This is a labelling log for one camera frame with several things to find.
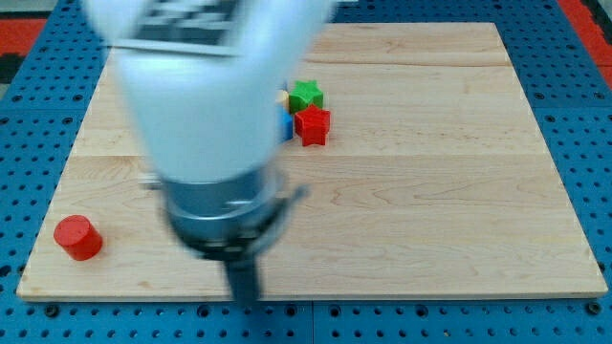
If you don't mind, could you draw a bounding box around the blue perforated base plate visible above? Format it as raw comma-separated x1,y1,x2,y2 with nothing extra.
1,0,611,343

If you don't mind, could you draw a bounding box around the blue cube block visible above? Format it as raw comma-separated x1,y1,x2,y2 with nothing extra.
278,107,294,142

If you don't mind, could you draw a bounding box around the grey metal end effector mount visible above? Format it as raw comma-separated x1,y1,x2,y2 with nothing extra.
139,164,309,261

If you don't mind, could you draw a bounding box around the wooden board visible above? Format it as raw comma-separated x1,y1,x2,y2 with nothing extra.
16,23,607,302

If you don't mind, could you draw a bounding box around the red cylinder block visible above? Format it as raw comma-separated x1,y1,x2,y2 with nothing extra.
54,214,103,261

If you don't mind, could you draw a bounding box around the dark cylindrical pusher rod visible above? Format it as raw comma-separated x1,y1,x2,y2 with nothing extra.
224,256,261,302

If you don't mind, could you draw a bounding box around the light wooden block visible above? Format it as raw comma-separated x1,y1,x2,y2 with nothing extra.
275,89,290,112

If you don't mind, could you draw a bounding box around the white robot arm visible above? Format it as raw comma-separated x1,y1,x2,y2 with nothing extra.
83,0,336,305

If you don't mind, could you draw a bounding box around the red star block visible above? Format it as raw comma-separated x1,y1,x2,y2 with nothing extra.
295,104,331,146

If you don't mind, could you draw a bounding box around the green star block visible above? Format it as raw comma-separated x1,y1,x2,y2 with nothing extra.
289,80,324,114

